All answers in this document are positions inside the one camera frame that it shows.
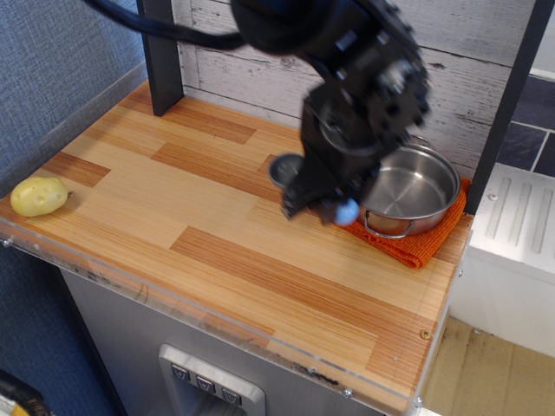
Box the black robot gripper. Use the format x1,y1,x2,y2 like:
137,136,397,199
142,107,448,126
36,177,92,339
282,45,429,224

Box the grey scoop with blue handle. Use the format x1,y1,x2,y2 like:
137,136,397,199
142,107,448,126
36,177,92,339
268,153,359,226

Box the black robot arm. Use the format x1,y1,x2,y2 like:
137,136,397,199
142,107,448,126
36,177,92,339
232,1,429,224

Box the orange knitted towel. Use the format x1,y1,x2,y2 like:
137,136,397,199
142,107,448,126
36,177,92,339
341,178,472,269

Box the stainless steel pot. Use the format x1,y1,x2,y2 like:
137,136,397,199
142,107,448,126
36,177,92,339
358,135,461,239

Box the clear acrylic table edge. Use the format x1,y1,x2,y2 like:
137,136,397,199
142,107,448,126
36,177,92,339
1,211,472,415

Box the white ridged cabinet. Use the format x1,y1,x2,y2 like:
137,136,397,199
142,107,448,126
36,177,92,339
450,164,554,355

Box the silver dispenser button panel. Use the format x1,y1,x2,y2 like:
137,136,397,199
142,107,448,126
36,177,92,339
159,344,266,415

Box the yellow toy potato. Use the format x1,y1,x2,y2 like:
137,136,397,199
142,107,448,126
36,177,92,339
10,176,69,218

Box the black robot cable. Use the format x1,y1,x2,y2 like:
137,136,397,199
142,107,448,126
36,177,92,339
84,0,246,51

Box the black vertical post left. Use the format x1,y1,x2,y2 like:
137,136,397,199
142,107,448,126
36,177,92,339
136,0,184,116

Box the black vertical post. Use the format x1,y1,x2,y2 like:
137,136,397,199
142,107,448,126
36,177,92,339
465,0,554,215
136,0,184,116

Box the black vertical post right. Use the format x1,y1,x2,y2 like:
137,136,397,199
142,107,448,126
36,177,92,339
465,0,554,215

